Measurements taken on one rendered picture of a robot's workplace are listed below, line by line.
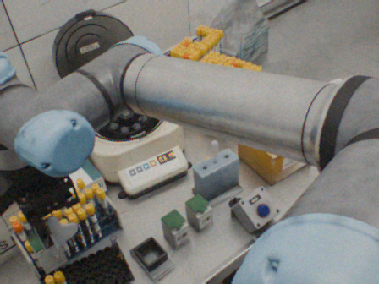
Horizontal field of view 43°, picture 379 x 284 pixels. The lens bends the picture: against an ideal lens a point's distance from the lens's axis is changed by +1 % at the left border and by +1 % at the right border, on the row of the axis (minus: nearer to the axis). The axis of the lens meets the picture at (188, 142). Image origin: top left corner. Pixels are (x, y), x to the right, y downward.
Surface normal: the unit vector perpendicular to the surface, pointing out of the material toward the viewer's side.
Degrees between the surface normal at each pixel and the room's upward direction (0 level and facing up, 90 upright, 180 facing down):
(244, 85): 23
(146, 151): 90
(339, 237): 9
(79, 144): 90
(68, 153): 90
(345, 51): 0
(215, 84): 28
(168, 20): 90
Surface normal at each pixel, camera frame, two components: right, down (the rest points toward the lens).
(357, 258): -0.07, -0.68
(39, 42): 0.61, 0.51
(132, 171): 0.14, -0.40
